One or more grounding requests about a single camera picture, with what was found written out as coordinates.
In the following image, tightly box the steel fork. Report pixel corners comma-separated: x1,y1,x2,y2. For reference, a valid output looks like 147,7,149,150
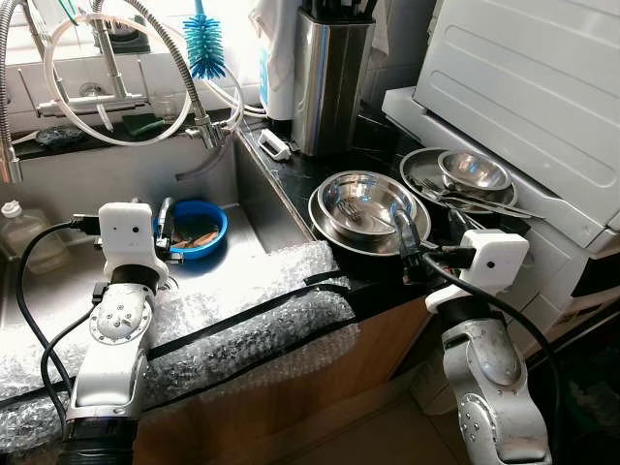
417,175,485,209
332,198,390,232

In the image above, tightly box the clear plastic bottle white cap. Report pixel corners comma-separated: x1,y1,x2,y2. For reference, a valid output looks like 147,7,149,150
0,200,71,274

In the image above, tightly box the stainless steel sink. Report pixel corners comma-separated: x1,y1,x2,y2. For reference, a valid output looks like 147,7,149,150
0,134,326,330

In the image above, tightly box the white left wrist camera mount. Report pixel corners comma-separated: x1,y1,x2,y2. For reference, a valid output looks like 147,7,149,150
98,201,171,284

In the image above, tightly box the green sponge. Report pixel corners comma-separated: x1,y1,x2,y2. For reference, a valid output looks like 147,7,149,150
121,112,173,139

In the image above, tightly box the small steel tap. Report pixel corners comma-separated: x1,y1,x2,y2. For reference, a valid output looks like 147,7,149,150
29,0,152,115

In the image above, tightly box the dark scouring pad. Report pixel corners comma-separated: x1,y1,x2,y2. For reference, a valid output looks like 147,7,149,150
34,124,88,149

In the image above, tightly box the steel knife block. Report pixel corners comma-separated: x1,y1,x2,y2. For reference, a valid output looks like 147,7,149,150
291,0,377,158

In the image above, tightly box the steel plate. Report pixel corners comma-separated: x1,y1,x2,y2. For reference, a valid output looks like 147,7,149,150
398,145,517,211

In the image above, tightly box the medium steel bowl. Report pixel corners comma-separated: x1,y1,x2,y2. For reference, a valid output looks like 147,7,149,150
317,170,419,241

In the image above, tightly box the white looped hose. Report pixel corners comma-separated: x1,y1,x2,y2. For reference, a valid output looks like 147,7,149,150
44,10,197,146

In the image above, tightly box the brown wooden base cabinet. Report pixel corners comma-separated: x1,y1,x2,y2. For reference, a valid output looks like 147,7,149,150
131,291,447,465

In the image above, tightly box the large shallow steel pan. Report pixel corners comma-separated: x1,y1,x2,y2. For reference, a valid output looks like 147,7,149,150
307,174,433,259

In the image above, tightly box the white detergent bottle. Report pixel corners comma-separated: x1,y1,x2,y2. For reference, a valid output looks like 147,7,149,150
248,0,303,122

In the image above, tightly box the white countertop dishwasher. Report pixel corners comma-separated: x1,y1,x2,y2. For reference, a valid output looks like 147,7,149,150
381,0,620,335

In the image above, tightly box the long steel spoon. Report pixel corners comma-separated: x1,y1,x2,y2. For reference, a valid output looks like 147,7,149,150
450,189,546,220

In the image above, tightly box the blue bottle brush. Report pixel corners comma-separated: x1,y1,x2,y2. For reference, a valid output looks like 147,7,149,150
182,0,228,80

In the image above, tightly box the small white plastic clip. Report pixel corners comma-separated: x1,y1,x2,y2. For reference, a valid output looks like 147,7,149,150
257,128,294,163

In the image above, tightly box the steel flexible hose faucet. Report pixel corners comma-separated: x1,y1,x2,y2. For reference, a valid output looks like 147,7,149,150
0,0,233,185

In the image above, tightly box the blue plastic bowl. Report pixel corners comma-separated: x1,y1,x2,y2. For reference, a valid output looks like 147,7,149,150
158,198,231,262

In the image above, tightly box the small steel bowl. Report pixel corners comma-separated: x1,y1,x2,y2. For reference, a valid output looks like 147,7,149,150
437,148,513,193

